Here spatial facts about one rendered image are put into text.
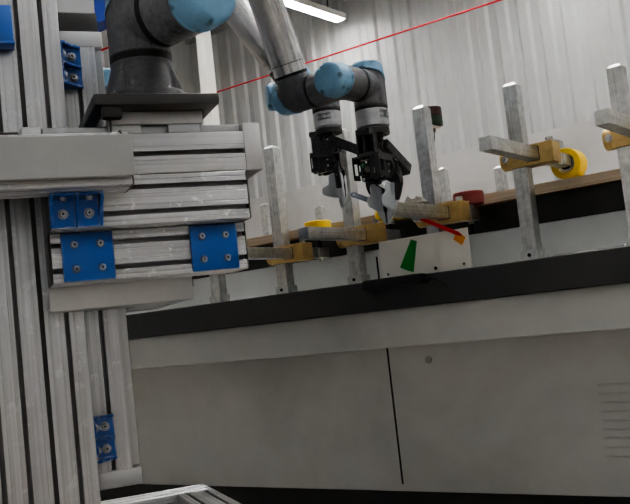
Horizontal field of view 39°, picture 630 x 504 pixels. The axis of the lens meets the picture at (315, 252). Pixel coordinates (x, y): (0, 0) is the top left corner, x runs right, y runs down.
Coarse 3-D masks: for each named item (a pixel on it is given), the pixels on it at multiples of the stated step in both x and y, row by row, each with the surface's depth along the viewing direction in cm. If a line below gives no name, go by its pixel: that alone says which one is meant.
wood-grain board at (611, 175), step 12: (564, 180) 224; (576, 180) 222; (588, 180) 220; (600, 180) 219; (612, 180) 217; (492, 192) 236; (504, 192) 234; (540, 192) 228; (552, 192) 227; (372, 216) 258; (252, 240) 285; (264, 240) 282
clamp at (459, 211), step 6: (438, 204) 223; (444, 204) 222; (450, 204) 221; (456, 204) 220; (462, 204) 220; (468, 204) 223; (450, 210) 221; (456, 210) 220; (462, 210) 220; (468, 210) 222; (450, 216) 221; (456, 216) 220; (462, 216) 219; (468, 216) 222; (420, 222) 226; (438, 222) 223; (444, 222) 222; (450, 222) 222; (456, 222) 224
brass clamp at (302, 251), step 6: (282, 246) 252; (288, 246) 251; (294, 246) 250; (300, 246) 248; (306, 246) 250; (294, 252) 250; (300, 252) 248; (306, 252) 250; (312, 252) 252; (294, 258) 250; (300, 258) 248; (306, 258) 249; (312, 258) 251; (270, 264) 256; (276, 264) 254
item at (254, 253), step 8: (248, 248) 235; (256, 248) 238; (264, 248) 240; (272, 248) 243; (280, 248) 246; (288, 248) 249; (312, 248) 258; (320, 248) 261; (328, 248) 264; (248, 256) 234; (256, 256) 237; (264, 256) 240; (272, 256) 243; (280, 256) 245; (288, 256) 248; (320, 256) 260; (328, 256) 264
